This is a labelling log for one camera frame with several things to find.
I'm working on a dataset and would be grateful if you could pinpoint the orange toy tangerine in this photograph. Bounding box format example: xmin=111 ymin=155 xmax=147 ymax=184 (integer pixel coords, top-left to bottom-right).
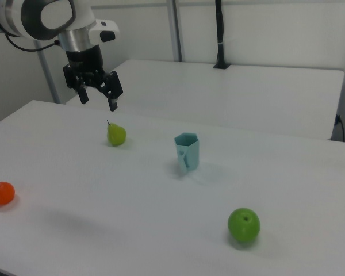
xmin=0 ymin=181 xmax=16 ymax=206

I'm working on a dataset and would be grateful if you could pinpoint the black cable at table edge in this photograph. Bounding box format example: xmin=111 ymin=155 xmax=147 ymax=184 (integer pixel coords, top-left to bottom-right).
xmin=335 ymin=114 xmax=345 ymax=143

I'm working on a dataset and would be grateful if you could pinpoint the green toy pear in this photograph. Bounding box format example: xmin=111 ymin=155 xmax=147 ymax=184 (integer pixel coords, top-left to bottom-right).
xmin=106 ymin=119 xmax=127 ymax=147

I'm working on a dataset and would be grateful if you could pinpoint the green toy apple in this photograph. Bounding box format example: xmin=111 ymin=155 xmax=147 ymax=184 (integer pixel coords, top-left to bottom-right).
xmin=227 ymin=208 xmax=261 ymax=242

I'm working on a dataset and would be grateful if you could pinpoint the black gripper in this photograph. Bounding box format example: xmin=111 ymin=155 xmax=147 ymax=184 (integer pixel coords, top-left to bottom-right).
xmin=62 ymin=44 xmax=124 ymax=113

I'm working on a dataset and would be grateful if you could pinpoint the white side table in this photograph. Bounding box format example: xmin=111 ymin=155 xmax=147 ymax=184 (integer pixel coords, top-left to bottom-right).
xmin=65 ymin=59 xmax=345 ymax=141

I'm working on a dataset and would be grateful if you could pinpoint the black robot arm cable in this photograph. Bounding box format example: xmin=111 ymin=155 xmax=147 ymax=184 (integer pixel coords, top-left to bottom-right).
xmin=4 ymin=33 xmax=61 ymax=53

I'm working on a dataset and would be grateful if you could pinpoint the light blue hexagonal mug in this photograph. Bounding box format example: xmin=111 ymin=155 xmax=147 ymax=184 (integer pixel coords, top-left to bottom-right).
xmin=174 ymin=132 xmax=201 ymax=174

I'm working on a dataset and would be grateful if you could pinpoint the grey aluminium partition post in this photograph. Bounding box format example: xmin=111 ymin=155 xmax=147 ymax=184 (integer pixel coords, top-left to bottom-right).
xmin=32 ymin=39 xmax=62 ymax=104
xmin=166 ymin=0 xmax=185 ymax=62

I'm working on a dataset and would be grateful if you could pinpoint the black pole with base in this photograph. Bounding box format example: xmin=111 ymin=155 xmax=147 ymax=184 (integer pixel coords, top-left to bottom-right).
xmin=213 ymin=0 xmax=231 ymax=70

